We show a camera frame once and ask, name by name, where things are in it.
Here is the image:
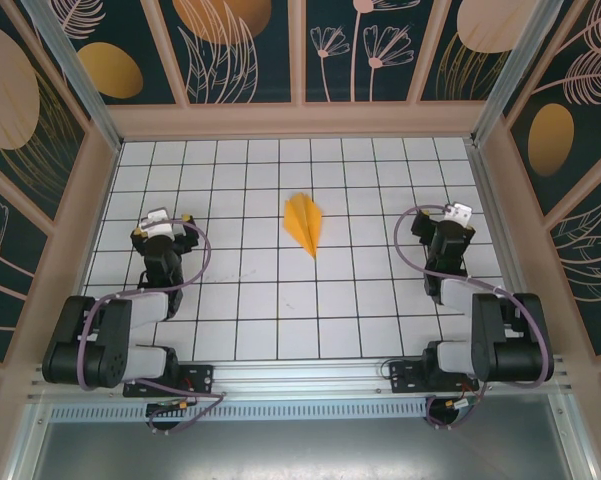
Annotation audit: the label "grey metal sheet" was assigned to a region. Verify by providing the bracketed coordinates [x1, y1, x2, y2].
[29, 417, 576, 480]

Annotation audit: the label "slotted metal cable strip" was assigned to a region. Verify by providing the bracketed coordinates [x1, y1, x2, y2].
[49, 402, 431, 421]

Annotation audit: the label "left arm power connector wires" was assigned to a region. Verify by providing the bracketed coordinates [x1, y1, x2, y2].
[147, 397, 191, 414]

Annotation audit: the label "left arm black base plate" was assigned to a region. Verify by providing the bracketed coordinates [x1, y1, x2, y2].
[123, 363, 216, 399]

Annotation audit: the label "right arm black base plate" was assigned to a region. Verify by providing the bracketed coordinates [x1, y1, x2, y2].
[388, 359, 481, 395]

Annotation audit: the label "aluminium corner post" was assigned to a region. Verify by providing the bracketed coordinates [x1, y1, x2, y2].
[19, 0, 125, 154]
[469, 0, 566, 149]

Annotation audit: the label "right arm power connector wires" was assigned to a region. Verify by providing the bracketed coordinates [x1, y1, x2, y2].
[442, 394, 484, 411]

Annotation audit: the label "yellow paper sheet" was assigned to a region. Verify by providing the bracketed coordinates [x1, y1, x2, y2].
[283, 192, 325, 260]

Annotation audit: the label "aluminium side rail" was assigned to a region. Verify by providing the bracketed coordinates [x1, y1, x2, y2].
[464, 138, 549, 357]

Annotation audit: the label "aluminium mounting rail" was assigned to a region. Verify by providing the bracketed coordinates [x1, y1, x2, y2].
[27, 353, 576, 401]

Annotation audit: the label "arm power connector wires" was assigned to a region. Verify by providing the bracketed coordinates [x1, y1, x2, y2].
[442, 394, 484, 411]
[147, 397, 191, 414]

